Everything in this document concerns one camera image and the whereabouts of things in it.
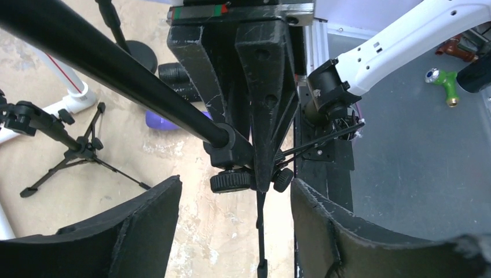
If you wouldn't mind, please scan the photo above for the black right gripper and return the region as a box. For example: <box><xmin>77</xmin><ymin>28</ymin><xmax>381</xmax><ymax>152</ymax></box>
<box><xmin>167</xmin><ymin>1</ymin><xmax>316</xmax><ymax>192</ymax></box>

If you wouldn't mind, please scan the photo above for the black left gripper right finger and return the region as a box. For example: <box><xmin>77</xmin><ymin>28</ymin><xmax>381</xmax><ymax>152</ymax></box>
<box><xmin>291</xmin><ymin>178</ymin><xmax>490</xmax><ymax>277</ymax></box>

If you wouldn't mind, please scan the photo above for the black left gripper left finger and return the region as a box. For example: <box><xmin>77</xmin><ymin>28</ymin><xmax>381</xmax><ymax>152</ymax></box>
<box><xmin>1</xmin><ymin>175</ymin><xmax>182</xmax><ymax>277</ymax></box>

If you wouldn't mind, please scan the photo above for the small black tripod stand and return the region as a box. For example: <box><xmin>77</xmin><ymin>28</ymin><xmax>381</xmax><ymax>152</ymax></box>
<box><xmin>0</xmin><ymin>0</ymin><xmax>365</xmax><ymax>278</ymax></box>

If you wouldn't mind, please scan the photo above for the purple microphone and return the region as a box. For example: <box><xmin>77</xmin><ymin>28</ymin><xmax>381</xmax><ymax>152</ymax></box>
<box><xmin>145</xmin><ymin>110</ymin><xmax>212</xmax><ymax>132</ymax></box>

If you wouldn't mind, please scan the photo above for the black tripod stand with shockmount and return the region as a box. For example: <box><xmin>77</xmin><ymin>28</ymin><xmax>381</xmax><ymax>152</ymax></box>
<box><xmin>1</xmin><ymin>92</ymin><xmax>151</xmax><ymax>198</ymax></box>

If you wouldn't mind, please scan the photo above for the black speckled condenser microphone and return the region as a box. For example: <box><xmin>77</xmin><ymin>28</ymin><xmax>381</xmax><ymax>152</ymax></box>
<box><xmin>157</xmin><ymin>63</ymin><xmax>201</xmax><ymax>103</ymax></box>

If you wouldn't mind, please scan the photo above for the black round-base microphone stand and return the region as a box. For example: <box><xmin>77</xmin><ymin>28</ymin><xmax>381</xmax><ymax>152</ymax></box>
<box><xmin>95</xmin><ymin>0</ymin><xmax>157</xmax><ymax>74</ymax></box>

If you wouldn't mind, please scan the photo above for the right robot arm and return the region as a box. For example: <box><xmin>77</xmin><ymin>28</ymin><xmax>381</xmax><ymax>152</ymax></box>
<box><xmin>167</xmin><ymin>1</ymin><xmax>490</xmax><ymax>193</ymax></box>

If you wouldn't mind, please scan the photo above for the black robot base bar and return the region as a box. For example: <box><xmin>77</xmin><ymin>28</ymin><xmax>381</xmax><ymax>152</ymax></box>
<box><xmin>293</xmin><ymin>84</ymin><xmax>356</xmax><ymax>278</ymax></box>

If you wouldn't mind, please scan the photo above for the green toy faucet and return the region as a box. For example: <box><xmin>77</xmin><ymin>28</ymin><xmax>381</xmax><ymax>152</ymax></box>
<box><xmin>425</xmin><ymin>68</ymin><xmax>460</xmax><ymax>108</ymax></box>

